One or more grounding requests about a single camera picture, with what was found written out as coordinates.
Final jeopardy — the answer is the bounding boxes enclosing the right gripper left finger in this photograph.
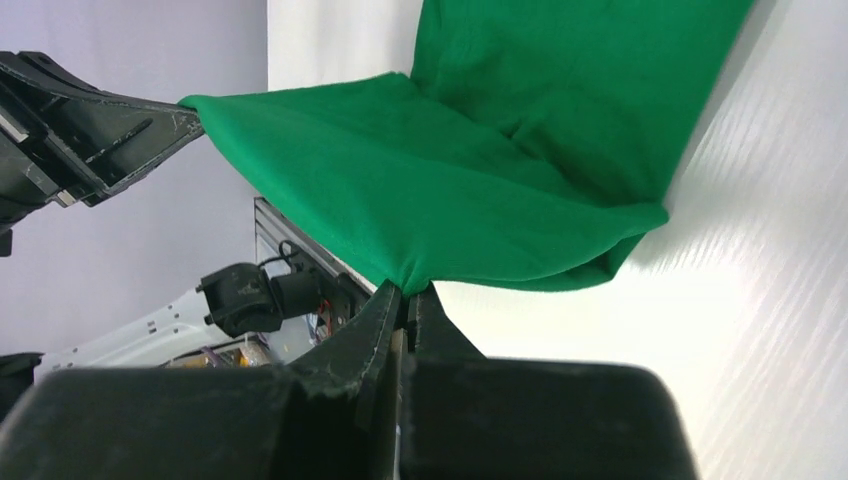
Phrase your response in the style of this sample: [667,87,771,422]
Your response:
[1,282,403,479]

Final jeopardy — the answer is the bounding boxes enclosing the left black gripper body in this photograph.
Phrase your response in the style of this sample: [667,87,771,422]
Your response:
[1,106,73,257]

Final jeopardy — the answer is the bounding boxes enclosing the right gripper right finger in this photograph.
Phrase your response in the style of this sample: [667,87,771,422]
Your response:
[400,287,697,479]

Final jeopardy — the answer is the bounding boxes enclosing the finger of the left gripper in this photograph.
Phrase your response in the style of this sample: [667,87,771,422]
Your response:
[1,51,204,207]

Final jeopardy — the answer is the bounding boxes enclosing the green t shirt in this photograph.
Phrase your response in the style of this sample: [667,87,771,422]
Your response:
[183,1,752,294]

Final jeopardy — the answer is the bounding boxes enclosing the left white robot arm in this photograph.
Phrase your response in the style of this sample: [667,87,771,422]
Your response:
[1,51,300,414]

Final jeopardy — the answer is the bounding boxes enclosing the aluminium rail frame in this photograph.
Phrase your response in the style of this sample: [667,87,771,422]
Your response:
[253,197,376,294]

